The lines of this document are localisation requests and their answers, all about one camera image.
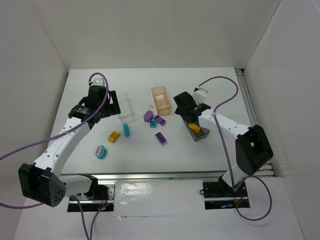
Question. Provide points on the long teal lego brick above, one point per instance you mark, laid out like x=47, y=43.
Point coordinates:
x=126, y=130

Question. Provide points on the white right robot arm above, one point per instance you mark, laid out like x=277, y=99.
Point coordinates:
x=246, y=148

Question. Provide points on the purple oval lego piece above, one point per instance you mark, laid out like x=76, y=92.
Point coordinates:
x=148, y=116

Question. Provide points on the purple lego brick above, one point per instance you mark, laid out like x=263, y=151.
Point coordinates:
x=161, y=139
x=159, y=120

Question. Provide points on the clear plastic container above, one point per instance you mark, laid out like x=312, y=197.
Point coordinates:
x=126, y=112

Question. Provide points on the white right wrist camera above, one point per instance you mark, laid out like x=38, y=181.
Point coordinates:
x=199, y=95

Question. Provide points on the aluminium rail right side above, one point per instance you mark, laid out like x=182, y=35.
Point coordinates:
x=267, y=169

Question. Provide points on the yellow curved lego brick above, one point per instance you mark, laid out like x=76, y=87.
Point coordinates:
x=113, y=136

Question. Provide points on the aluminium rail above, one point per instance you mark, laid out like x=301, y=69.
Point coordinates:
x=267, y=169
x=159, y=176

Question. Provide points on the aluminium rail front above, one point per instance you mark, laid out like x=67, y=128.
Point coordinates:
x=159, y=176

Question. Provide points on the small teal lego brick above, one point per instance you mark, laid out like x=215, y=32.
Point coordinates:
x=153, y=124

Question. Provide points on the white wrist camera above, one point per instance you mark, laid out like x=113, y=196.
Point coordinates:
x=98, y=82
x=199, y=95

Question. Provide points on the teal decorated lego piece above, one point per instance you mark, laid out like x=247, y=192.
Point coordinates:
x=101, y=152

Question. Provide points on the orange translucent plastic container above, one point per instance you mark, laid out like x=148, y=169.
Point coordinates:
x=161, y=100

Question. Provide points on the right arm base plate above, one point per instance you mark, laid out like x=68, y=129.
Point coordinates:
x=218, y=197

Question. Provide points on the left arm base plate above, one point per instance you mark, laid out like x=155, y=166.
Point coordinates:
x=103, y=198

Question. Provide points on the yellow oval lego piece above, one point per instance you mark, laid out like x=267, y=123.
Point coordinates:
x=194, y=127

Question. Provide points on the dark smoky plastic container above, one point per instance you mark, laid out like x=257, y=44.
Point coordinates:
x=197, y=136

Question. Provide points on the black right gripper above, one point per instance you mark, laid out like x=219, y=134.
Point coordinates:
x=189, y=117

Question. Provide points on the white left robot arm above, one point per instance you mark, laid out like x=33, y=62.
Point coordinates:
x=41, y=181

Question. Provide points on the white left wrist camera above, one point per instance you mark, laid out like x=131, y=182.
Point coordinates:
x=98, y=82

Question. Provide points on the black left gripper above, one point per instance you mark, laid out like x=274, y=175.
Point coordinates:
x=113, y=103

